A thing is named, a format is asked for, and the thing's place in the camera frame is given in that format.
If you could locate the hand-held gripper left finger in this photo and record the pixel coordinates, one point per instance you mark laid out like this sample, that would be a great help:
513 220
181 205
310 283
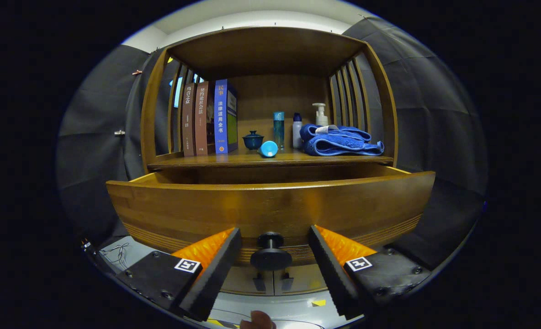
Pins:
218 274

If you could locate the wooden countertop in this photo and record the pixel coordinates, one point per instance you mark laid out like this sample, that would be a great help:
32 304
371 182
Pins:
243 159

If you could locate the wooden cabinet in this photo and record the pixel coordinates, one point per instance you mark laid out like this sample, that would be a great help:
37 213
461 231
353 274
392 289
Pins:
270 50

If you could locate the blue and white tube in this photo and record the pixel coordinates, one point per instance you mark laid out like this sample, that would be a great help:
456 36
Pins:
268 149

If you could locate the yellow floor tape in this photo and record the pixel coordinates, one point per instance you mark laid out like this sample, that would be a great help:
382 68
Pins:
318 303

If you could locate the blue book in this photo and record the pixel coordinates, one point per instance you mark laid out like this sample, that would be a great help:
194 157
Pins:
220 119

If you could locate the teal glass bottle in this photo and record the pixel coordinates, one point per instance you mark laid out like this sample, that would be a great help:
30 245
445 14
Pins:
278 128

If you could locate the white bottle with blue cap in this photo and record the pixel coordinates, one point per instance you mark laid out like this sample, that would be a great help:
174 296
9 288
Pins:
297 132

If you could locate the wooden cabinet door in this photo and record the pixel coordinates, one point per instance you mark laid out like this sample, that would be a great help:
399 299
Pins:
238 281
309 278

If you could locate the blue folded towel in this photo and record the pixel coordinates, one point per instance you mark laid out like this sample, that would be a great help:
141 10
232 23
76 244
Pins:
339 142

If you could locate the wooden drawer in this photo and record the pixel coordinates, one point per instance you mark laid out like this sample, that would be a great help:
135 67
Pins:
270 205

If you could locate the white pump bottle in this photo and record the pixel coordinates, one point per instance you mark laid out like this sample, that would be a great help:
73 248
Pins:
320 118

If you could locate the thick brown book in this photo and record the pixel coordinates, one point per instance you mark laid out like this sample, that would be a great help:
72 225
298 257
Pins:
201 121

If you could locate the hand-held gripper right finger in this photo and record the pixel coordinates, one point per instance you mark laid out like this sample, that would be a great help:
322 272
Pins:
332 274

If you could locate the blue lidded teacup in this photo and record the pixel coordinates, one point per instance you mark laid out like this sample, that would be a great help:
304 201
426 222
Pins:
252 140

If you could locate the thin brown book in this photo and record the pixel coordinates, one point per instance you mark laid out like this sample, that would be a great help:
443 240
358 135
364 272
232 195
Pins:
188 121

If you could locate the black drawer knob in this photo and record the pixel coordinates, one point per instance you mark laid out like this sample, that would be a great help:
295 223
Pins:
270 259

